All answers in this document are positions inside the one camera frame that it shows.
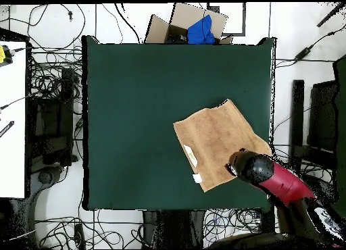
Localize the tan terry towel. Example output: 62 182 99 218
172 98 273 193

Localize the dark green table cloth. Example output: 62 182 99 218
81 35 276 211

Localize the black power adapter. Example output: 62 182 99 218
293 45 315 61

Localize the blue cloth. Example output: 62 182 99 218
187 14 216 45

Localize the brown cardboard box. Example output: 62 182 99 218
144 2 234 45

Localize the black slanted bar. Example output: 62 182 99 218
316 2 346 28

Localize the black computer tower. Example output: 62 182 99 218
28 68 75 167

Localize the white desk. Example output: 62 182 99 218
0 41 27 199

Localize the yellow and black tool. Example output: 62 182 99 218
0 45 14 65

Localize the black upright post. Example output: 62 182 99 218
288 79 305 176

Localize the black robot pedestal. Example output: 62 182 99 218
142 209 207 249

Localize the black square frame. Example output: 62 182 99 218
206 2 247 36

